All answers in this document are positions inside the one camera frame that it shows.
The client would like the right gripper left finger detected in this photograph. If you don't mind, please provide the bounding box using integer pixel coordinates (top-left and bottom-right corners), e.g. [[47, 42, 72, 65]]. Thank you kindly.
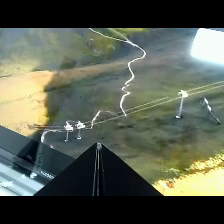
[[33, 143, 100, 197]]

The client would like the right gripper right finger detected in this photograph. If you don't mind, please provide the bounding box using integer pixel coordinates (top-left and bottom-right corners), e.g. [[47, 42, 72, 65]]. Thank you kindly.
[[98, 143, 164, 197]]

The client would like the silver frame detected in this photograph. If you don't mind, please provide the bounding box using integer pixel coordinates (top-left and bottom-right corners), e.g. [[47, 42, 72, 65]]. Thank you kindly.
[[0, 160, 46, 197]]

